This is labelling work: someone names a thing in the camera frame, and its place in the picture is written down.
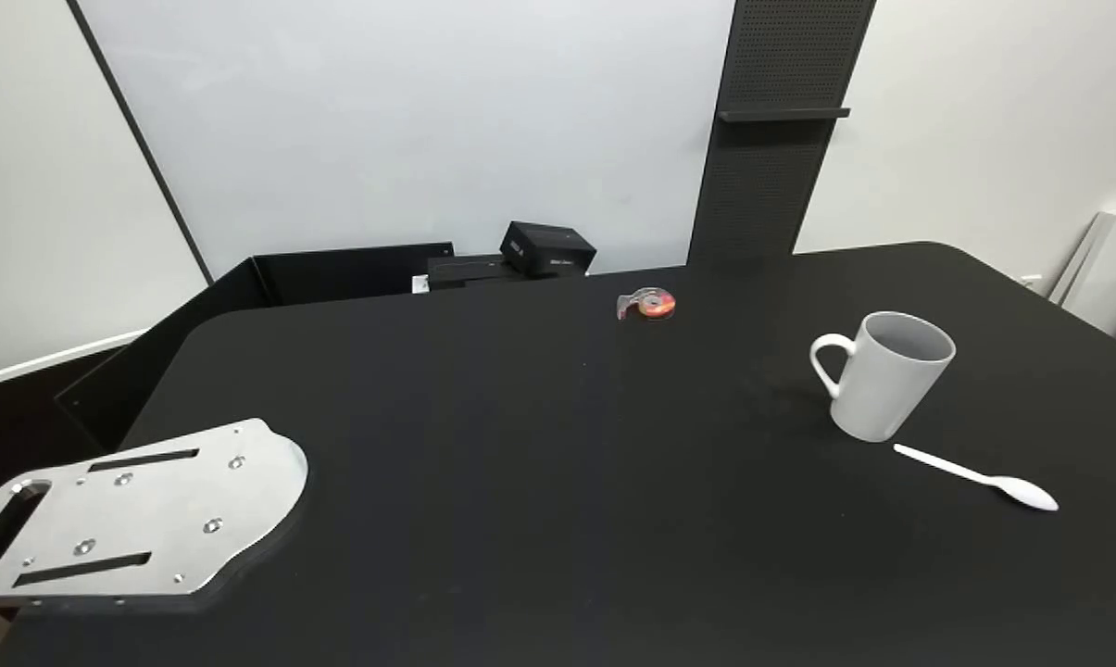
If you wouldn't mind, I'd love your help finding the white ceramic mug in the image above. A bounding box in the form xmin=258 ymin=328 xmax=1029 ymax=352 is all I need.
xmin=809 ymin=311 xmax=957 ymax=443

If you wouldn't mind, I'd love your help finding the white plastic spoon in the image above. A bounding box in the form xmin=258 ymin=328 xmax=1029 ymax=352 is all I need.
xmin=893 ymin=444 xmax=1060 ymax=512

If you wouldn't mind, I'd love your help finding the black box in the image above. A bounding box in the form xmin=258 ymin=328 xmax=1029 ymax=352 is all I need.
xmin=499 ymin=220 xmax=597 ymax=278

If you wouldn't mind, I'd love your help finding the clear tape dispenser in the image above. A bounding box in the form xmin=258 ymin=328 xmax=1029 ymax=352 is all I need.
xmin=616 ymin=287 xmax=677 ymax=321

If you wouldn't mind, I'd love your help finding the whiteboard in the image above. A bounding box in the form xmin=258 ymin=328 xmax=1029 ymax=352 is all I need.
xmin=65 ymin=0 xmax=736 ymax=284

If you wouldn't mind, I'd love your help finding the black perforated metal panel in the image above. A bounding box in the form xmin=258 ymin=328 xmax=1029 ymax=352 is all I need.
xmin=686 ymin=0 xmax=877 ymax=269

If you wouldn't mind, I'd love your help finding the black low partition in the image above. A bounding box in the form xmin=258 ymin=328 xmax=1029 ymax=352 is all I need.
xmin=55 ymin=243 xmax=455 ymax=454

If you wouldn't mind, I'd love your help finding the silver metal mounting plate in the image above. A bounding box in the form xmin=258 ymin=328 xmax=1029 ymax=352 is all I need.
xmin=0 ymin=419 xmax=309 ymax=603

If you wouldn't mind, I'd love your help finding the white leaning board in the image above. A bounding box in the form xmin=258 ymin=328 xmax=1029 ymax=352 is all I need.
xmin=1047 ymin=207 xmax=1116 ymax=359

